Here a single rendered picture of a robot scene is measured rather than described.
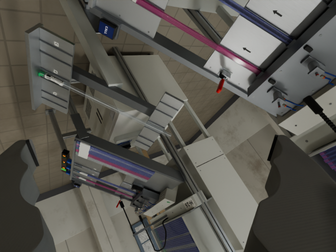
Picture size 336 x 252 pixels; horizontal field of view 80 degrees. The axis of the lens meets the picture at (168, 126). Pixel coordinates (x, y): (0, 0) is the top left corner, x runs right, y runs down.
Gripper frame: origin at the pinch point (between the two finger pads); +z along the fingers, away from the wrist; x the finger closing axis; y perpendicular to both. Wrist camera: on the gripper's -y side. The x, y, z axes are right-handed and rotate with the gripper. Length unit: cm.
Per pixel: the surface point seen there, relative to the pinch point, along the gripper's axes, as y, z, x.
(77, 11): -5, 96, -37
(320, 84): 11, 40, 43
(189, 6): -7, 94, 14
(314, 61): 5, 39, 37
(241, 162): 294, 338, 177
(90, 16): -4, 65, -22
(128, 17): -4, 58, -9
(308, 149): 34, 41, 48
